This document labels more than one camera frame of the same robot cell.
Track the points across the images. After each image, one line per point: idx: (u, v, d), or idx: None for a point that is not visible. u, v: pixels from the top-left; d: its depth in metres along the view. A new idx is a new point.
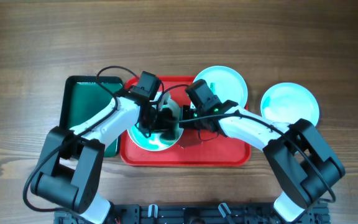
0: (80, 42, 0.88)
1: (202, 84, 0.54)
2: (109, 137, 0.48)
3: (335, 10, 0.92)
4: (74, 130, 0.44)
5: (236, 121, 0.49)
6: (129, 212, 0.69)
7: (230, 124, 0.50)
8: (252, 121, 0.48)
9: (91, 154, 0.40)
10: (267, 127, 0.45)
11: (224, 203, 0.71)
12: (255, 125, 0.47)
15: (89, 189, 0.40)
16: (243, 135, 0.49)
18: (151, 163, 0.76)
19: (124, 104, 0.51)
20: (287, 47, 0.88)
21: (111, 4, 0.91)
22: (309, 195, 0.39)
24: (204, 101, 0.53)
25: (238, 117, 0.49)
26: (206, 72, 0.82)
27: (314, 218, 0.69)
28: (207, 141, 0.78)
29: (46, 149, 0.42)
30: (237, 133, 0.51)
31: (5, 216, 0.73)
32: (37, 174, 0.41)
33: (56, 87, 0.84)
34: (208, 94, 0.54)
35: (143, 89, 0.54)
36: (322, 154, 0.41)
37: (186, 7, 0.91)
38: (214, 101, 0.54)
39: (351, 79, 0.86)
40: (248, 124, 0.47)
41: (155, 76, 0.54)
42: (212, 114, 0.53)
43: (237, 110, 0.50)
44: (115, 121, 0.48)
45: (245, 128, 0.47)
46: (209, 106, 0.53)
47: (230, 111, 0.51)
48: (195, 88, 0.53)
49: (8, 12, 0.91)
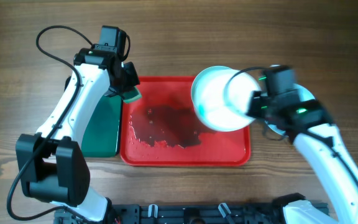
0: (81, 42, 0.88)
1: (286, 70, 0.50)
2: (84, 114, 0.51)
3: (334, 11, 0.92)
4: (42, 132, 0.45)
5: (327, 157, 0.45)
6: (129, 211, 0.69)
7: (317, 152, 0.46)
8: (347, 172, 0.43)
9: (66, 155, 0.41)
10: None
11: (224, 203, 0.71)
12: (350, 184, 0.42)
15: (79, 180, 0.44)
16: (319, 168, 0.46)
18: (151, 163, 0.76)
19: (86, 74, 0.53)
20: (286, 47, 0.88)
21: (111, 4, 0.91)
22: None
24: (282, 93, 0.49)
25: (334, 155, 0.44)
26: (209, 70, 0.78)
27: None
28: (206, 141, 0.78)
29: (21, 158, 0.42)
30: (310, 156, 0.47)
31: (5, 216, 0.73)
32: (25, 183, 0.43)
33: (56, 87, 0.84)
34: (289, 85, 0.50)
35: (107, 45, 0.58)
36: None
37: (186, 7, 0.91)
38: (293, 94, 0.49)
39: (350, 79, 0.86)
40: (341, 175, 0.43)
41: (114, 28, 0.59)
42: (293, 112, 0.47)
43: (332, 137, 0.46)
44: (81, 98, 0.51)
45: (335, 177, 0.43)
46: (287, 99, 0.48)
47: (321, 134, 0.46)
48: (276, 72, 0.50)
49: (8, 12, 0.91)
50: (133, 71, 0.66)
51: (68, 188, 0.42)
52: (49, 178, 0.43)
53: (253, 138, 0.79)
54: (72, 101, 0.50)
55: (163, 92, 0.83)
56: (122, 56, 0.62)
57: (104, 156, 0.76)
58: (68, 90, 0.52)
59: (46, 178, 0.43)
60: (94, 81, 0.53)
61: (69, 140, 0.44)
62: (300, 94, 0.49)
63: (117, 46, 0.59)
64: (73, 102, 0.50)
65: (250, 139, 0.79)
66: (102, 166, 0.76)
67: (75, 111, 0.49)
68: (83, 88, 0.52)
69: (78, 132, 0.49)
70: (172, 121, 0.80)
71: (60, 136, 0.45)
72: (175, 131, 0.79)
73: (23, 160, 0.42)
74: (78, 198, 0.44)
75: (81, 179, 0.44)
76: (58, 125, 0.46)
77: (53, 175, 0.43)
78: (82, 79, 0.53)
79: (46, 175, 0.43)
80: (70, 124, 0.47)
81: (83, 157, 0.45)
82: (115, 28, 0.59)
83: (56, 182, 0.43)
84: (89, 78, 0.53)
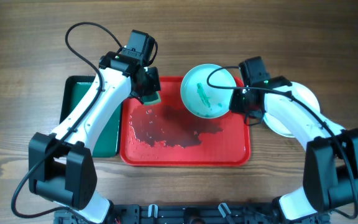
0: (81, 42, 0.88)
1: (260, 58, 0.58)
2: (100, 120, 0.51)
3: (335, 11, 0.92)
4: (57, 133, 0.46)
5: (287, 103, 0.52)
6: (129, 212, 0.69)
7: (278, 102, 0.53)
8: (302, 108, 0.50)
9: (76, 159, 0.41)
10: (318, 123, 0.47)
11: (224, 203, 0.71)
12: (306, 116, 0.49)
15: (86, 186, 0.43)
16: (285, 116, 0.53)
18: (151, 163, 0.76)
19: (109, 80, 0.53)
20: (287, 47, 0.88)
21: (111, 4, 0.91)
22: (329, 198, 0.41)
24: (255, 75, 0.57)
25: (290, 99, 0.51)
26: (211, 67, 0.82)
27: (314, 218, 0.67)
28: (207, 142, 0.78)
29: (33, 157, 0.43)
30: (276, 110, 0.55)
31: (5, 216, 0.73)
32: (32, 181, 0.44)
33: (56, 87, 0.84)
34: (261, 70, 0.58)
35: (134, 50, 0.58)
36: None
37: (186, 7, 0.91)
38: (262, 78, 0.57)
39: (351, 79, 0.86)
40: (298, 111, 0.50)
41: (144, 33, 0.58)
42: (260, 84, 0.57)
43: (291, 90, 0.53)
44: (101, 102, 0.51)
45: (293, 111, 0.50)
46: (257, 81, 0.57)
47: (282, 90, 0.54)
48: (247, 60, 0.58)
49: (8, 12, 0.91)
50: (156, 76, 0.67)
51: (74, 192, 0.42)
52: (56, 180, 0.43)
53: (252, 137, 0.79)
54: (92, 104, 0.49)
55: (163, 92, 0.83)
56: (148, 61, 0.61)
57: (105, 156, 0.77)
58: (89, 93, 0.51)
59: (53, 178, 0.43)
60: (116, 88, 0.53)
61: (83, 146, 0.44)
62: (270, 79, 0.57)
63: (143, 53, 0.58)
64: (92, 106, 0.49)
65: (250, 140, 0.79)
66: (102, 166, 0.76)
67: (93, 116, 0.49)
68: (105, 93, 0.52)
69: (91, 139, 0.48)
70: (172, 121, 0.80)
71: (73, 140, 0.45)
72: (175, 132, 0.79)
73: (35, 158, 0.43)
74: (82, 203, 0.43)
75: (88, 185, 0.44)
76: (73, 129, 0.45)
77: (61, 177, 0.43)
78: (105, 84, 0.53)
79: (55, 175, 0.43)
80: (86, 129, 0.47)
81: (93, 164, 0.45)
82: (145, 34, 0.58)
83: (63, 185, 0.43)
84: (111, 84, 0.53)
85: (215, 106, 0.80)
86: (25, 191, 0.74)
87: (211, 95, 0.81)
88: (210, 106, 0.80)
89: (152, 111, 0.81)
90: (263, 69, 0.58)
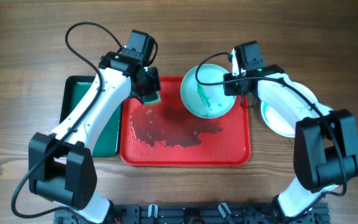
0: (81, 42, 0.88)
1: (255, 43, 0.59)
2: (100, 121, 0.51)
3: (335, 10, 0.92)
4: (57, 134, 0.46)
5: (278, 89, 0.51)
6: (129, 212, 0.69)
7: (271, 88, 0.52)
8: (293, 92, 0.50)
9: (76, 158, 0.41)
10: (307, 105, 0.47)
11: (224, 203, 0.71)
12: (296, 99, 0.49)
15: (86, 185, 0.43)
16: (277, 102, 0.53)
18: (150, 163, 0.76)
19: (109, 80, 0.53)
20: (286, 47, 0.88)
21: (111, 4, 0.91)
22: (317, 176, 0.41)
24: (249, 60, 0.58)
25: (281, 84, 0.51)
26: (211, 67, 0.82)
27: (314, 218, 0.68)
28: (207, 141, 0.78)
29: (33, 158, 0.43)
30: (269, 96, 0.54)
31: (5, 216, 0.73)
32: (32, 181, 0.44)
33: (56, 87, 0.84)
34: (255, 55, 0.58)
35: (134, 50, 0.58)
36: (347, 148, 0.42)
37: (186, 7, 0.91)
38: (257, 65, 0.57)
39: (351, 79, 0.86)
40: (288, 94, 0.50)
41: (144, 33, 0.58)
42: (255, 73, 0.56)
43: (283, 78, 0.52)
44: (101, 102, 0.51)
45: (284, 96, 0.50)
46: (252, 66, 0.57)
47: (274, 77, 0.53)
48: (244, 45, 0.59)
49: (7, 12, 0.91)
50: (156, 76, 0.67)
51: (74, 192, 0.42)
52: (57, 180, 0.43)
53: (252, 137, 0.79)
54: (92, 104, 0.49)
55: (163, 92, 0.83)
56: (148, 61, 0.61)
57: (105, 156, 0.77)
58: (89, 93, 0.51)
59: (53, 178, 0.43)
60: (116, 88, 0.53)
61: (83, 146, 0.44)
62: (264, 65, 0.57)
63: (143, 53, 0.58)
64: (92, 107, 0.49)
65: (250, 139, 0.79)
66: (103, 166, 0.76)
67: (92, 116, 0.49)
68: (105, 93, 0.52)
69: (91, 139, 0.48)
70: (172, 121, 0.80)
71: (73, 140, 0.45)
72: (176, 132, 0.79)
73: (35, 159, 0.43)
74: (82, 203, 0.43)
75: (89, 184, 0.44)
76: (73, 129, 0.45)
77: (61, 177, 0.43)
78: (105, 84, 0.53)
79: (55, 175, 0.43)
80: (86, 129, 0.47)
81: (92, 163, 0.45)
82: (145, 34, 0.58)
83: (63, 184, 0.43)
84: (110, 84, 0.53)
85: (214, 106, 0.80)
86: (25, 191, 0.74)
87: (211, 94, 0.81)
88: (209, 106, 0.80)
89: (152, 111, 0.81)
90: (258, 55, 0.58)
